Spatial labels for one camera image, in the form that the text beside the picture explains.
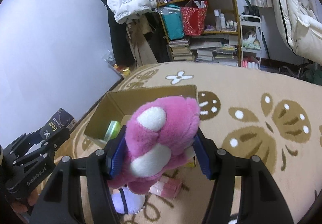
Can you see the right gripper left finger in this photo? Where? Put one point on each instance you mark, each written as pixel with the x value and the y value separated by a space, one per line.
pixel 77 185

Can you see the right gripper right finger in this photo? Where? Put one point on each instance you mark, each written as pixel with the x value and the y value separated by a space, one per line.
pixel 261 200

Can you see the black face mask box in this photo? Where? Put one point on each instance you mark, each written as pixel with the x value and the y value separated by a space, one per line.
pixel 60 120

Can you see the green tissue pack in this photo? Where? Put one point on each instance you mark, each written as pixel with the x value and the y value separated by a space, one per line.
pixel 112 131

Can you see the pink bear plush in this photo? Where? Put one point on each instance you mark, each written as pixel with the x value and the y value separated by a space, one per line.
pixel 159 137

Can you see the beige floral rug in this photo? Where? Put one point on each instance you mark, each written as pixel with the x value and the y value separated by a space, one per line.
pixel 247 112

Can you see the pink wrapped package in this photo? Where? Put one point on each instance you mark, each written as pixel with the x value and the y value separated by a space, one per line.
pixel 166 187

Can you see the open cardboard box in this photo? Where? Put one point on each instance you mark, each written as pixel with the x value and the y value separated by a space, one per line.
pixel 121 105

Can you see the plastic bag with toys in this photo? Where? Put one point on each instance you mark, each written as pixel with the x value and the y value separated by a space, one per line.
pixel 109 58

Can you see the black hanging coat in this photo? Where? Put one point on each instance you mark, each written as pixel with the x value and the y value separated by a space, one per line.
pixel 120 45

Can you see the beige trench coat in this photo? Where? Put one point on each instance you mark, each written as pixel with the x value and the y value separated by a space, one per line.
pixel 139 46

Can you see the stack of books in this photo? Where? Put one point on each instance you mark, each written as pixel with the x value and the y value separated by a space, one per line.
pixel 179 49

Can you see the white metal cart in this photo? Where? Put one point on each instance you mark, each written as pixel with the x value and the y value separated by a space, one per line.
pixel 251 41

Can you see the wooden bookshelf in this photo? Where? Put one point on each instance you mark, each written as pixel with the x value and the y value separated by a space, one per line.
pixel 221 19

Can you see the cream folded quilt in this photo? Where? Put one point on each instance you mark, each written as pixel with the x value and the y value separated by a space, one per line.
pixel 299 24

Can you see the red gift bag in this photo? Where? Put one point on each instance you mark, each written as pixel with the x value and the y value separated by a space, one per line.
pixel 193 17

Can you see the teal gift bag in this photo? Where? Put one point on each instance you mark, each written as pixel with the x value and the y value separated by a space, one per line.
pixel 172 18

